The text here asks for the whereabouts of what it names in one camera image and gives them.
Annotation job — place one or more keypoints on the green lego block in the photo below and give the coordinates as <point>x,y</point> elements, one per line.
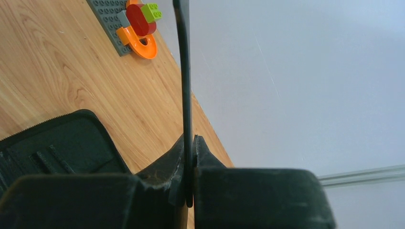
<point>151,12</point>

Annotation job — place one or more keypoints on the red lego block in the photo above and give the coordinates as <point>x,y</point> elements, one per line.
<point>138,21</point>

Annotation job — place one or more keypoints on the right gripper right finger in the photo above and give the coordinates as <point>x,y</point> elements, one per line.
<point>256,198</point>

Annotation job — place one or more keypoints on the black zip tool case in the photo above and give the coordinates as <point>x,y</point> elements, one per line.
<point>74,143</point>

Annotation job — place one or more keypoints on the grey lego baseplate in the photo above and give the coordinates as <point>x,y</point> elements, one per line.
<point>106,11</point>

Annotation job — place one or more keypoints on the orange curved toy piece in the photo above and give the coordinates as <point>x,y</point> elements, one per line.
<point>146,46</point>

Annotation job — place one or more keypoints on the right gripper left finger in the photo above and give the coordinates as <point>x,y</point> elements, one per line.
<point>153,198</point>

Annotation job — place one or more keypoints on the black handled tail comb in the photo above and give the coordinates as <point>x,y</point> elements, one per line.
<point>181,9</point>

